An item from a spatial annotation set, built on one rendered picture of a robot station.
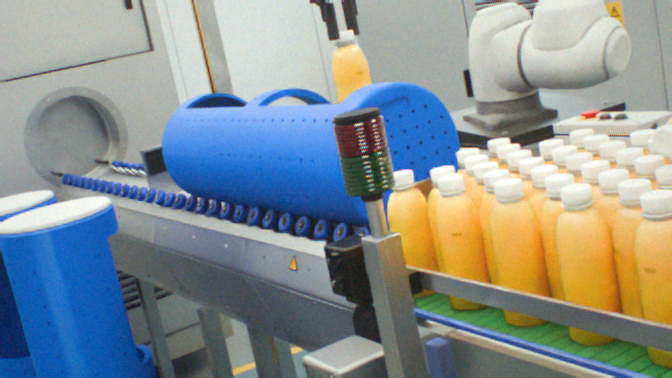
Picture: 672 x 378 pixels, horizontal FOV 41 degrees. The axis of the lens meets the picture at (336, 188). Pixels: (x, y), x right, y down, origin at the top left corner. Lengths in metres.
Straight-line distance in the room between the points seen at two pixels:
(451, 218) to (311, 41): 5.89
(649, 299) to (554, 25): 1.02
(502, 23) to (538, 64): 0.14
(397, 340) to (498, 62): 1.10
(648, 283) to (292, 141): 0.86
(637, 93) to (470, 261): 1.91
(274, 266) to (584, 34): 0.84
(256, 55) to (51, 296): 4.98
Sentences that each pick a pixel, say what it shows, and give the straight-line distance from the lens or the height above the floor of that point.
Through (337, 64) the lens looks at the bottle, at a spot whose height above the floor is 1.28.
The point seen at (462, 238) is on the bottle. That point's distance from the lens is 1.36.
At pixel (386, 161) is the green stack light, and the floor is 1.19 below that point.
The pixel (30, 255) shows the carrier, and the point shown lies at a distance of 2.21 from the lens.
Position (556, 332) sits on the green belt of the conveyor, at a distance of 1.28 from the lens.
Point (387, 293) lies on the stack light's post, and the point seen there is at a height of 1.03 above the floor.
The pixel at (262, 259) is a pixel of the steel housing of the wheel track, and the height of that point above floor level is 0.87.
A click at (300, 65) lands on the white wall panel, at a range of 7.15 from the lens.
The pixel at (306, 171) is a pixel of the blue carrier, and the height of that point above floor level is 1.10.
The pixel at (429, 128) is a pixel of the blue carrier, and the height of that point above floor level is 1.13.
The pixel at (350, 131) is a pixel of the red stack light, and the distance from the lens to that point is 1.08.
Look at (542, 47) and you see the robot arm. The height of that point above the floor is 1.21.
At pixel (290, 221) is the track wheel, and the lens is 1.91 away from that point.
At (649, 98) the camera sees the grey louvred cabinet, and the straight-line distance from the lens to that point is 3.18.
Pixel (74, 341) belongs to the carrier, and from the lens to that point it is 2.25.
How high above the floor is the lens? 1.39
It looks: 11 degrees down
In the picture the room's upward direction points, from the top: 12 degrees counter-clockwise
